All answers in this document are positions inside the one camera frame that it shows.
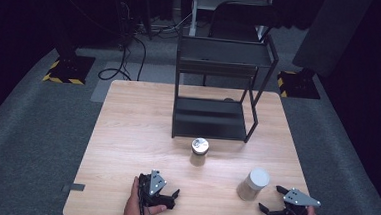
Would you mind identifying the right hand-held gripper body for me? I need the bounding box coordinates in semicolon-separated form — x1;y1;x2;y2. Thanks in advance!
267;185;323;215

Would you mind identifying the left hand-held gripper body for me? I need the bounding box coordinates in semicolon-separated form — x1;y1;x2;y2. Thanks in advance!
136;168;172;209

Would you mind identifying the white lid glass jar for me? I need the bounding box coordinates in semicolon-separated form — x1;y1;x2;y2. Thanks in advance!
235;165;272;203

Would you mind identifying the silver lid glass jar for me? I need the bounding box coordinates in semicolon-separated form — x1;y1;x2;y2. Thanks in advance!
188;137;211;168

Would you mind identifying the black metal shelf rack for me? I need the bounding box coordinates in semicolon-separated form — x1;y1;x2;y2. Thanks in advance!
171;28;281;146

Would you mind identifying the person's left hand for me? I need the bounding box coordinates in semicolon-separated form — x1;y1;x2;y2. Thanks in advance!
120;175;170;215

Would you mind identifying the grey tape strip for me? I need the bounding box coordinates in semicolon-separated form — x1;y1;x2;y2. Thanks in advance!
61;182;87;194

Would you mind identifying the black stand base striped edge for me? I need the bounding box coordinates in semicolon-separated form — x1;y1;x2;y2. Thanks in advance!
42;52;96;87
275;66;323;100

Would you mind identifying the grey upright panel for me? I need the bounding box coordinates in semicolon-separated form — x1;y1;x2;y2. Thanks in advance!
291;0;374;81

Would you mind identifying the dark equipment stand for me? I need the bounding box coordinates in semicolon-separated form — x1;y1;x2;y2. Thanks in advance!
110;0;156;49

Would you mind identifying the black chair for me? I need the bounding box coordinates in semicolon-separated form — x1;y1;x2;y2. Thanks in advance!
207;0;276;44

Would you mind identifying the black looped floor cable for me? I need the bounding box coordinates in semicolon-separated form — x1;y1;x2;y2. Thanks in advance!
97;33;148;84

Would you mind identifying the grey cable bundle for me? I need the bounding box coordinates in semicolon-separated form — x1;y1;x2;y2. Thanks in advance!
134;8;193;41

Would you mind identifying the white metal table frame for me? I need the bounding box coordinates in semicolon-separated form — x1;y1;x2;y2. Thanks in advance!
188;0;275;42

